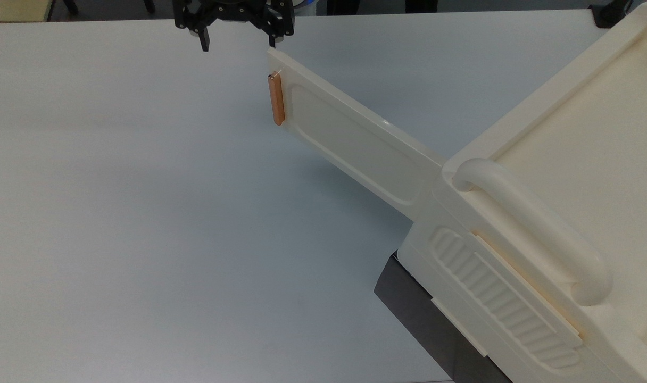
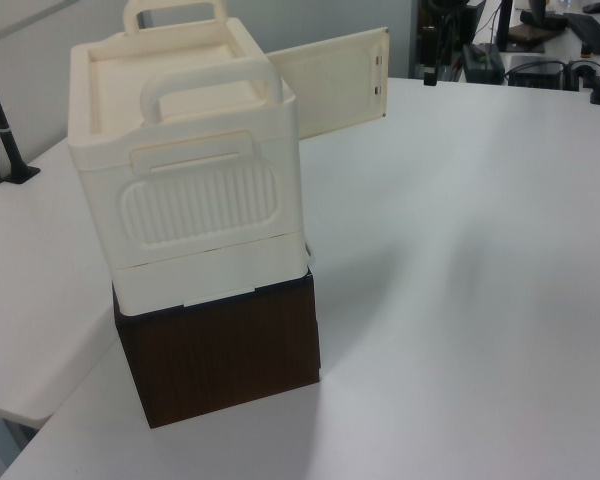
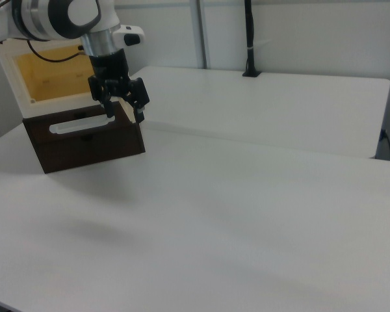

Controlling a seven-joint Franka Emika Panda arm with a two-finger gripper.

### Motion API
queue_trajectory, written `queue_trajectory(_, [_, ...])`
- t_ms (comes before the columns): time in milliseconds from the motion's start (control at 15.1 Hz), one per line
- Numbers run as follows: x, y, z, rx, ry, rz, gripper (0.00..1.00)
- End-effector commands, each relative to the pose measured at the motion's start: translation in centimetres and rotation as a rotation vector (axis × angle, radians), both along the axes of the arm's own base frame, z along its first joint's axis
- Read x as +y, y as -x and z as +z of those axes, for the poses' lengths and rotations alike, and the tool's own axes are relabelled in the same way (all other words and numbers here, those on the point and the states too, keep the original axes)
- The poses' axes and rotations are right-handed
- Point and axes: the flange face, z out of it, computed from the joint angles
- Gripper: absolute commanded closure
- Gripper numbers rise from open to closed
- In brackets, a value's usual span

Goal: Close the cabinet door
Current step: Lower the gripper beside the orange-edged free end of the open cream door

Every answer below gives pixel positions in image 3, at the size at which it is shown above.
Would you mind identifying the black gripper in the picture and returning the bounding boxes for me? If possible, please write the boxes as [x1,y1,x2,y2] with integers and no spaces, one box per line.
[87,50,150,125]

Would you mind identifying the cream cabinet door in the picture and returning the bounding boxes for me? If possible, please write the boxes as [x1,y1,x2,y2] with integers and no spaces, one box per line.
[117,96,138,125]

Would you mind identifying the cream plastic cabinet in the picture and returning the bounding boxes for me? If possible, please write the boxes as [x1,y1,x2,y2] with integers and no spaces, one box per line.
[0,38,126,120]

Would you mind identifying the dark brown drawer box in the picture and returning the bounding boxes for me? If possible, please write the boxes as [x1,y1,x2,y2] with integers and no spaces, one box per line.
[21,99,146,174]

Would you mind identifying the black pole with clamp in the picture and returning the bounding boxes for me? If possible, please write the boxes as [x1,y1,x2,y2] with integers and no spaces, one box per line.
[242,0,262,79]

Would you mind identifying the white drawer handle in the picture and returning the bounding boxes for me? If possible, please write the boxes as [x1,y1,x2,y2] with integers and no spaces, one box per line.
[48,116,117,135]

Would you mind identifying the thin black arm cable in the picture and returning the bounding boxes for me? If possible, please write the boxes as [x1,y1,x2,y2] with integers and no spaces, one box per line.
[26,39,86,63]

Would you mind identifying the grey metal wall post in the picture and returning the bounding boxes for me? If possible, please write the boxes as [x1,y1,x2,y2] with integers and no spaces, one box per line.
[194,0,213,70]

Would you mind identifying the black cable at wall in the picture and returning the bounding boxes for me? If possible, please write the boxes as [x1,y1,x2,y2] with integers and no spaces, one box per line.
[379,129,390,161]

